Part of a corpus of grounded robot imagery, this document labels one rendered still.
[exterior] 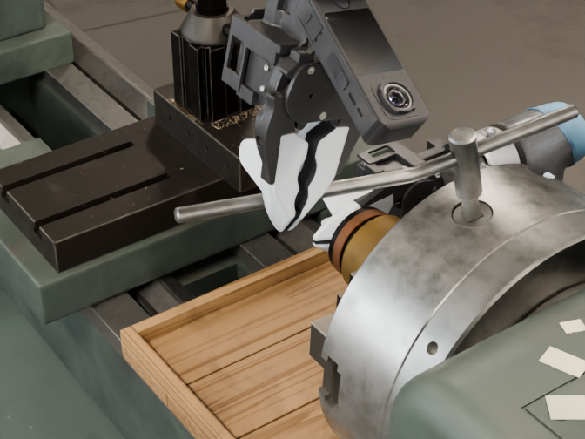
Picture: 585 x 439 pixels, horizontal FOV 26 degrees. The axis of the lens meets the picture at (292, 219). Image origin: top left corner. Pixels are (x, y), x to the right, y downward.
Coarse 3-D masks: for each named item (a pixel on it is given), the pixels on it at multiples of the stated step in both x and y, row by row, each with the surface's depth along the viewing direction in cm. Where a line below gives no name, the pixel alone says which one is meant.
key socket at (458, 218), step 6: (480, 204) 106; (456, 210) 106; (462, 210) 106; (480, 210) 105; (486, 210) 105; (456, 216) 105; (462, 216) 105; (486, 216) 105; (456, 222) 105; (462, 222) 105; (468, 222) 105; (474, 222) 104; (480, 222) 104; (486, 222) 104
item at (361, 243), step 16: (368, 208) 126; (352, 224) 125; (368, 224) 123; (384, 224) 123; (336, 240) 125; (352, 240) 123; (368, 240) 122; (336, 256) 125; (352, 256) 123; (352, 272) 123
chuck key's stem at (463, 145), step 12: (456, 132) 100; (468, 132) 99; (456, 144) 99; (468, 144) 99; (456, 156) 100; (468, 156) 100; (456, 168) 101; (468, 168) 100; (480, 168) 102; (456, 180) 102; (468, 180) 101; (480, 180) 102; (456, 192) 103; (468, 192) 102; (480, 192) 103; (468, 204) 104; (468, 216) 105; (480, 216) 105
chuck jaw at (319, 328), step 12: (312, 324) 113; (324, 324) 113; (312, 336) 114; (324, 336) 112; (312, 348) 115; (324, 360) 113; (324, 372) 111; (336, 372) 109; (324, 384) 112; (336, 384) 110; (336, 396) 111
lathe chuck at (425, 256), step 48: (528, 192) 107; (576, 192) 111; (384, 240) 106; (432, 240) 104; (480, 240) 103; (384, 288) 105; (432, 288) 102; (336, 336) 108; (384, 336) 103; (384, 384) 103; (336, 432) 114
